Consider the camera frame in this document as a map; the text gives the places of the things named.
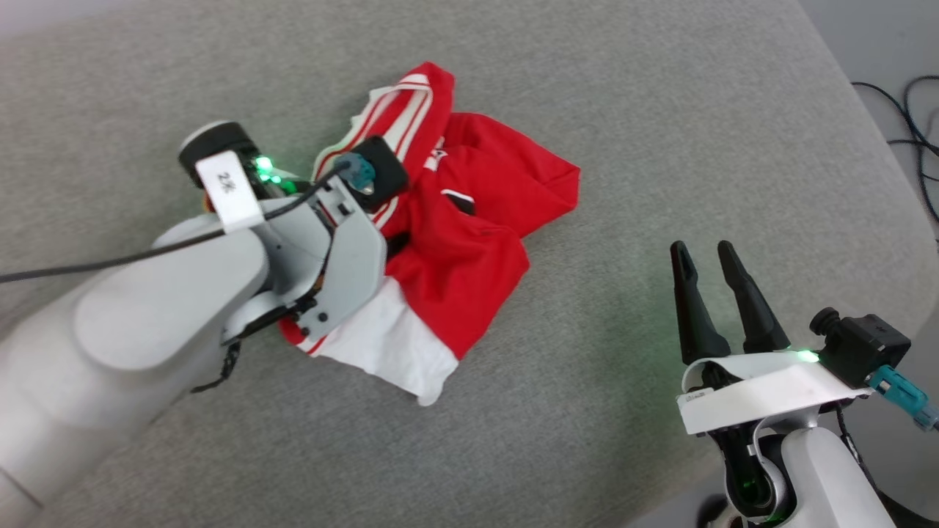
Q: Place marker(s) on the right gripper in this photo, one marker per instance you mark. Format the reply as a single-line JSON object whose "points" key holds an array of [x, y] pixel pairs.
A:
{"points": [[770, 392]]}

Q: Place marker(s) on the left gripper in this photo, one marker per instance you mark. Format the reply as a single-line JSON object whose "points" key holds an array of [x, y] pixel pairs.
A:
{"points": [[352, 257]]}

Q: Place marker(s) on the red and white garment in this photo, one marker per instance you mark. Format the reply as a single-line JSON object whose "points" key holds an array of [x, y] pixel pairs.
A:
{"points": [[469, 271]]}

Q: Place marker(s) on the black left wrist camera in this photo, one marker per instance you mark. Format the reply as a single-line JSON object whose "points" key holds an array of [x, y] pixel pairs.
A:
{"points": [[385, 172]]}

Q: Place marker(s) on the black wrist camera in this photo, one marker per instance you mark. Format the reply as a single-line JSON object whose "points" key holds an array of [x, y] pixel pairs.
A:
{"points": [[869, 345], [385, 172]]}

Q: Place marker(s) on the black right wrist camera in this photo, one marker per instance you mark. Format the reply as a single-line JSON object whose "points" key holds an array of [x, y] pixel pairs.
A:
{"points": [[869, 345]]}

